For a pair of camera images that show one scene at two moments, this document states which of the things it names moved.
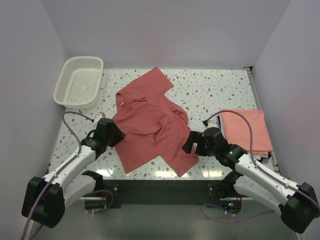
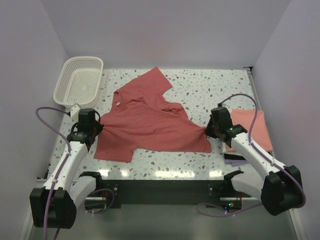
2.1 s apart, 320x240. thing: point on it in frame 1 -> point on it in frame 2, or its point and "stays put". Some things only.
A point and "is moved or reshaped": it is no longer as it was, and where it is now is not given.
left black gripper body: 116,136 -> 95,128
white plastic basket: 78,85 stays put
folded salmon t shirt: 237,131 stays put
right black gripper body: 194,142 -> 211,128
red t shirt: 154,126 is moved or reshaped
